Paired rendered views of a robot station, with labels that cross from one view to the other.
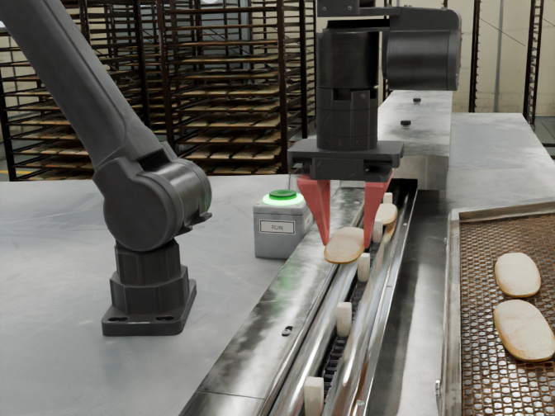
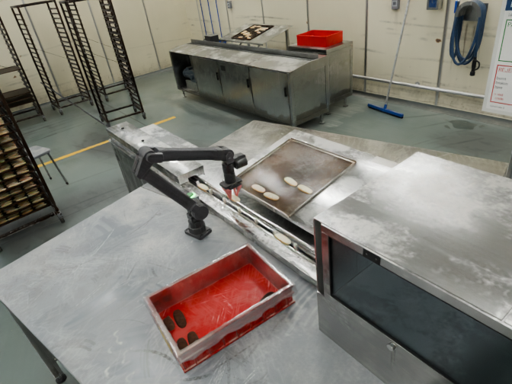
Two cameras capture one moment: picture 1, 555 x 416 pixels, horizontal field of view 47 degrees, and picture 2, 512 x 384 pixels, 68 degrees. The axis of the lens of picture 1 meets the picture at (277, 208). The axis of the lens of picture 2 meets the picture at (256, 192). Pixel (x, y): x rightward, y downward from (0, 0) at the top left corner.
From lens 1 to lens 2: 1.49 m
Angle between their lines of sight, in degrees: 47
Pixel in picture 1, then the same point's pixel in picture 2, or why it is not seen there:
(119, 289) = (197, 230)
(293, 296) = (227, 212)
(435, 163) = (200, 168)
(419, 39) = (241, 161)
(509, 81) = (61, 77)
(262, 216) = not seen: hidden behind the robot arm
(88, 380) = (216, 244)
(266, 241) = not seen: hidden behind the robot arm
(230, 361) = (239, 224)
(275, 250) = not seen: hidden behind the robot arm
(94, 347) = (204, 241)
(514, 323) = (270, 196)
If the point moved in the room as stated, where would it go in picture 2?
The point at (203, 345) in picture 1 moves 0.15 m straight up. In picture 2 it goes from (219, 229) to (214, 204)
